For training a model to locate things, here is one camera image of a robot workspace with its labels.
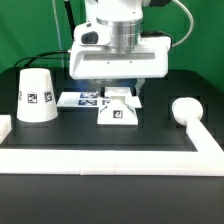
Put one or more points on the white lamp shade cone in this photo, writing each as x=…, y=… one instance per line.
x=36, y=100

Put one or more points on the white U-shaped fence frame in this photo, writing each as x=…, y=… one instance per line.
x=70, y=162

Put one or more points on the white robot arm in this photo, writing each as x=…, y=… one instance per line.
x=112, y=13

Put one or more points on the white lamp bulb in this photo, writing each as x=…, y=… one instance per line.
x=186, y=108

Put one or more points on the white lamp base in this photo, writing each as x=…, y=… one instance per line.
x=120, y=107

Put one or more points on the white marker tag sheet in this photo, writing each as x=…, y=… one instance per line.
x=82, y=99

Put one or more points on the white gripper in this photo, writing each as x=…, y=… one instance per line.
x=101, y=52

